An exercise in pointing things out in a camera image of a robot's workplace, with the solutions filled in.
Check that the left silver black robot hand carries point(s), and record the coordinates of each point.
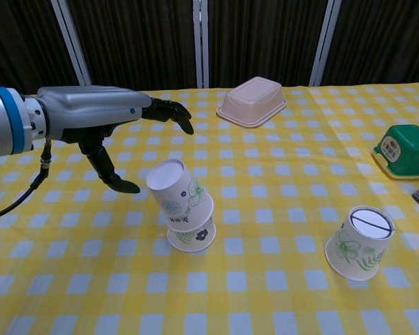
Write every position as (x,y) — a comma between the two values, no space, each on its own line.
(90,108)

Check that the plain-bottom floral paper cup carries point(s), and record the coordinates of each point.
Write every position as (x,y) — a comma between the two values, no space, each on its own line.
(181,195)
(192,240)

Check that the paper cup with line mark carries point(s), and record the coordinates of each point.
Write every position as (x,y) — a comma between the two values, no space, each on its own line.
(356,247)

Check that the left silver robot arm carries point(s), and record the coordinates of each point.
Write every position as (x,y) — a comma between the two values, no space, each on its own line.
(3,122)

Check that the pink plastic food container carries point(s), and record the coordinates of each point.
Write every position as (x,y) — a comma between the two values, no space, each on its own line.
(251,101)

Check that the yellow white checkered tablecloth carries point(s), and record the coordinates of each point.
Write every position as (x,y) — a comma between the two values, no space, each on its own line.
(265,195)

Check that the green plastic box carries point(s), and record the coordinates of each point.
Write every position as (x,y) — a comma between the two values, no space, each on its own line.
(405,150)

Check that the black screen panel white frame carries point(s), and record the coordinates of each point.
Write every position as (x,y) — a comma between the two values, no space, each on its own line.
(384,38)
(21,42)
(265,38)
(136,42)

